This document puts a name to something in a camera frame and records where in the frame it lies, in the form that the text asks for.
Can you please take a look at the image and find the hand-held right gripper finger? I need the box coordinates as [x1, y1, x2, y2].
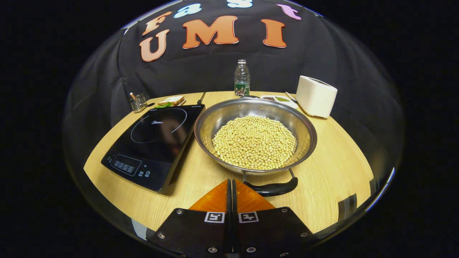
[147, 179, 232, 258]
[232, 179, 320, 258]

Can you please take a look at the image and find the steel pot with black handles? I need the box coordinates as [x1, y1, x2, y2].
[194, 95, 318, 197]

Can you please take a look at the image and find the black induction cooktop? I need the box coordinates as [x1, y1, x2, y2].
[101, 104, 205, 194]

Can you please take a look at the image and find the pile of yellow soybeans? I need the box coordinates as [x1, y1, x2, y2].
[212, 115, 297, 171]

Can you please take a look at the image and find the white divided dish with beans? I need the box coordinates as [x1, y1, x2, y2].
[260, 95, 299, 109]

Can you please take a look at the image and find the sandwich on green plate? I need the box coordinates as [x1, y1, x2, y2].
[155, 95, 187, 109]

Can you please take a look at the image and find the clear plastic water bottle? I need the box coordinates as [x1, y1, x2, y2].
[234, 59, 251, 97]

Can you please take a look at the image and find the white toaster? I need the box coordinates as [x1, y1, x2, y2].
[296, 75, 338, 119]

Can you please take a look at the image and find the metal utensil holder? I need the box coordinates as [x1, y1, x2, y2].
[129, 92, 155, 113]

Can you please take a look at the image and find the black backdrop cloth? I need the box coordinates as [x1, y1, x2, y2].
[63, 0, 406, 215]

